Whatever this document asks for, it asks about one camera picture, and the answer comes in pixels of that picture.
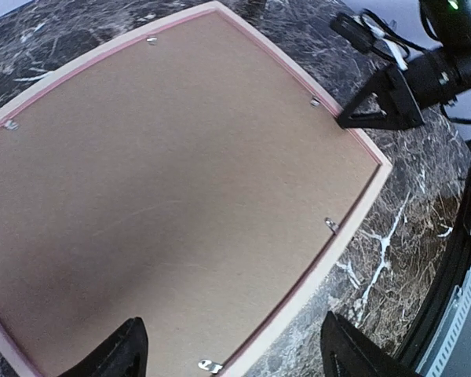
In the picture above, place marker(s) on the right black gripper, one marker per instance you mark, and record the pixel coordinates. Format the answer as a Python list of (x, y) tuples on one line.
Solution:
[(436, 76)]

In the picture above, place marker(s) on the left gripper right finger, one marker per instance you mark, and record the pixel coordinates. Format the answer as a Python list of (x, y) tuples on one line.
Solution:
[(346, 351)]

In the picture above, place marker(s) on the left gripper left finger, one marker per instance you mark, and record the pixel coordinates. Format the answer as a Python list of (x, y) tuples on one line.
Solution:
[(123, 353)]

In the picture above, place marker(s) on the pink wooden picture frame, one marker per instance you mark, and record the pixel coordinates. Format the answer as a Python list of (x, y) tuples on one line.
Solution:
[(337, 251)]

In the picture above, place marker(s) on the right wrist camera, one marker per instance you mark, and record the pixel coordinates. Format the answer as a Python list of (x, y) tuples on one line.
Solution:
[(368, 35)]

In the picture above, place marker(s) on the black front rail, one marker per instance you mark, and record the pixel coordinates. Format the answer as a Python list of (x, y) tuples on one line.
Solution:
[(454, 264)]

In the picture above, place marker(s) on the white slotted cable duct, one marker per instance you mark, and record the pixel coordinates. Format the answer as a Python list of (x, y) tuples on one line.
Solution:
[(449, 353)]

